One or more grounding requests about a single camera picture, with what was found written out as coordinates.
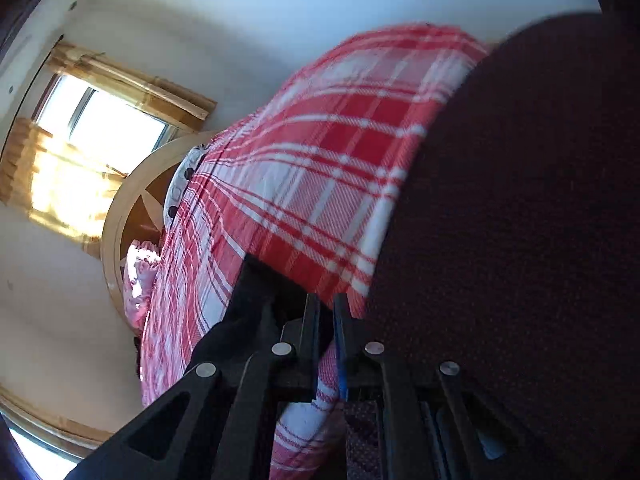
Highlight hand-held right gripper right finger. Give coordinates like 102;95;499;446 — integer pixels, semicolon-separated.
333;294;541;480

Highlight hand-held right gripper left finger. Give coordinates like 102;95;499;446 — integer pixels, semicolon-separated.
65;294;321;480

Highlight pink pillow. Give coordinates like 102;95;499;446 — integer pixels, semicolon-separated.
121;239;162;332

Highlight red plaid blanket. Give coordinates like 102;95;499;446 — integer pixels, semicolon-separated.
139;22;493;480

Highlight white pillow with black print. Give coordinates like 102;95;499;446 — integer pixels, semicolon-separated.
162;142;210;222

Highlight beige wooden headboard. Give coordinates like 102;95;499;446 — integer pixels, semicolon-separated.
101;130;221;333

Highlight person's dark maroon clothing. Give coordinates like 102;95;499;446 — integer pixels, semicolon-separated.
342;10;640;480

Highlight yellow curtain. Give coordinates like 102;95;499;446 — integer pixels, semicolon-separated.
0;41;217;261

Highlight window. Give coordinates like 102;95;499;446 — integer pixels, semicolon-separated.
35;74;177;171

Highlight wooden frame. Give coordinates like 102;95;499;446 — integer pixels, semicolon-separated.
0;384;118;462

